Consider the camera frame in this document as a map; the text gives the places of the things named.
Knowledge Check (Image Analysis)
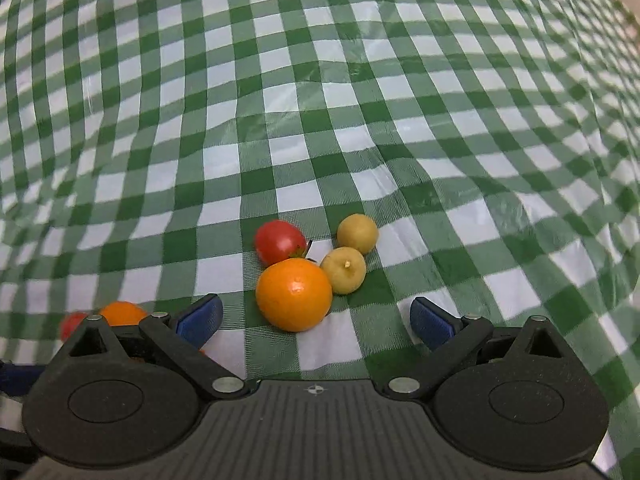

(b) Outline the red cherry tomato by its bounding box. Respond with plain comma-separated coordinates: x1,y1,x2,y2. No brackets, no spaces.
60,311,91,341
254,219,308,266

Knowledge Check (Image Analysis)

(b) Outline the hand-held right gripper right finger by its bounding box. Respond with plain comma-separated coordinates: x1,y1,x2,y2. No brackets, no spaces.
382,296,568,401

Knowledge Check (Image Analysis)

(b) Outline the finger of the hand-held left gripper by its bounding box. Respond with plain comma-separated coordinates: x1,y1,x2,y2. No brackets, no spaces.
0,360,47,397

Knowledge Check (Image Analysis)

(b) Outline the green checked tablecloth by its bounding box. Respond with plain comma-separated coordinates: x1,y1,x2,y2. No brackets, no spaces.
0,0,640,480

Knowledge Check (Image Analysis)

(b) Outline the mandarin orange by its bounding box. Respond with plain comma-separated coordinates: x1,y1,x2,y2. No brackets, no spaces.
98,301,150,328
255,258,334,333

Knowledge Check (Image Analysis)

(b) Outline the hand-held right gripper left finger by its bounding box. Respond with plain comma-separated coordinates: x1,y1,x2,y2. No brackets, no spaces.
47,294,247,401

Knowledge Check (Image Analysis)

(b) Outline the yellow plum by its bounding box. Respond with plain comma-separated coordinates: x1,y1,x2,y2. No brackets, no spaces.
336,213,379,255
320,246,367,295

